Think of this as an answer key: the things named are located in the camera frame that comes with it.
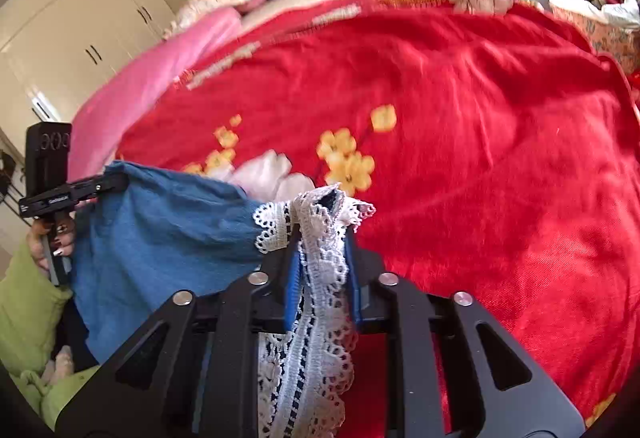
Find white wardrobe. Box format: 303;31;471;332
1;0;174;152

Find red floral bed blanket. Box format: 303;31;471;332
117;0;639;422

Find green garment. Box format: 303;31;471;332
0;244;99;428

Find pink quilt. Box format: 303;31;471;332
67;8;241;181

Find blue denim lace-trimmed pants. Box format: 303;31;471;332
72;162;374;437

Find left hand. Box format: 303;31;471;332
26;216;76;276

